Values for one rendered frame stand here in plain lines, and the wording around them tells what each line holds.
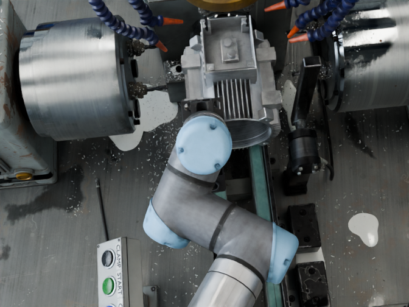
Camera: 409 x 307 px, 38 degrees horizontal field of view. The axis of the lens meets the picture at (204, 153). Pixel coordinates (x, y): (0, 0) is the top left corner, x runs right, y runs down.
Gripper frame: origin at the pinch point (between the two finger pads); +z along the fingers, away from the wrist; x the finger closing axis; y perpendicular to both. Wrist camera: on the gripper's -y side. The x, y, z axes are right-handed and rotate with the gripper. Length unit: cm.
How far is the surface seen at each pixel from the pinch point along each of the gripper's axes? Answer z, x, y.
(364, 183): 22.4, -35.7, -18.9
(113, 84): 0.1, 16.7, 10.7
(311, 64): -12.4, -19.2, 10.9
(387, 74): 1.1, -36.0, 7.2
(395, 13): 1.9, -38.4, 18.4
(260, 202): 9.4, -10.0, -17.7
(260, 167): 13.4, -10.9, -10.8
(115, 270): -11.5, 18.8, -22.3
